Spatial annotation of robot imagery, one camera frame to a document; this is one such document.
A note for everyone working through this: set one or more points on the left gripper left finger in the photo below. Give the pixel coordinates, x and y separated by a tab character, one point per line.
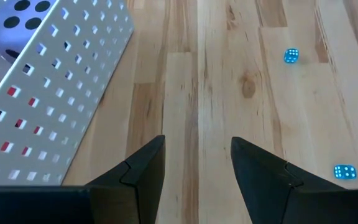
120	202

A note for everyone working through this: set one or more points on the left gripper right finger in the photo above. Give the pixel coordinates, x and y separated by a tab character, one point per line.
275	199

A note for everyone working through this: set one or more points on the small blue translucent die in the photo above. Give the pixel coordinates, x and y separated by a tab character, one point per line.
345	172
291	56

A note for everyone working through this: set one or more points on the large purple foam die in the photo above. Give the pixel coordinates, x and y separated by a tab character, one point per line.
3	39

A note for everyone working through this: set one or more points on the white perforated basket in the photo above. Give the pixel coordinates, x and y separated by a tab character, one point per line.
23	84

